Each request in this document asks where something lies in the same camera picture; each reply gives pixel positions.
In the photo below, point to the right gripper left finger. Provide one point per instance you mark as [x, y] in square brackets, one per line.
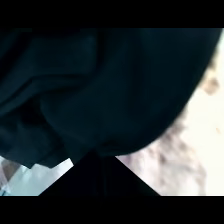
[78, 181]

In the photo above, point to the dark green garment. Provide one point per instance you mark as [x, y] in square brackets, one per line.
[100, 86]

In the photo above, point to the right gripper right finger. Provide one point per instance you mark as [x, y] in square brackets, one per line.
[128, 181]

